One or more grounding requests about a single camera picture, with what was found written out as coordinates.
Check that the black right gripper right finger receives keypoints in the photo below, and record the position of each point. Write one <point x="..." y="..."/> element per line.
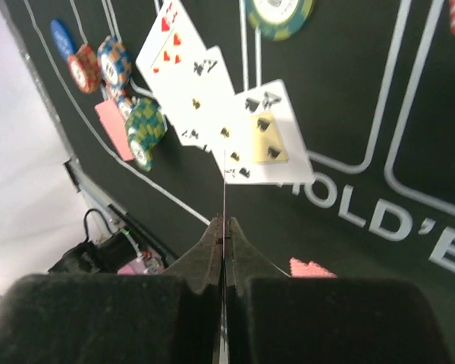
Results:
<point x="272" y="318"/>

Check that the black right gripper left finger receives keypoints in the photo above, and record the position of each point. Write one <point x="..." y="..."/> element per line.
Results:
<point x="174" y="317"/>

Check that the four of spades card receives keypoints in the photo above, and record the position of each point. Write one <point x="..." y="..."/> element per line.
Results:
<point x="259" y="139"/>

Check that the green poker chip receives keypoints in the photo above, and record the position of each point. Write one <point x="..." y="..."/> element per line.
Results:
<point x="278" y="20"/>
<point x="145" y="127"/>

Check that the red backed playing card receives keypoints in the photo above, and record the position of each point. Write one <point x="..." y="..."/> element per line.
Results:
<point x="114" y="125"/>

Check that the blue poker chip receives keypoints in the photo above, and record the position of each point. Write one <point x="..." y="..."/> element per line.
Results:
<point x="114" y="62"/>
<point x="124" y="103"/>

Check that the face up black card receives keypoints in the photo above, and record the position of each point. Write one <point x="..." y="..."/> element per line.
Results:
<point x="192" y="91"/>

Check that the eight of hearts card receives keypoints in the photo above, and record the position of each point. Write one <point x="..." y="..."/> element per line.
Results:
<point x="172" y="39"/>

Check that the blue small blind button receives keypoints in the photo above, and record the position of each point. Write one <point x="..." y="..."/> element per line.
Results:
<point x="62" y="39"/>

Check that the black texas holdem poker mat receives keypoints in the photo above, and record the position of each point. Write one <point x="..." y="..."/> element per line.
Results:
<point x="373" y="86"/>

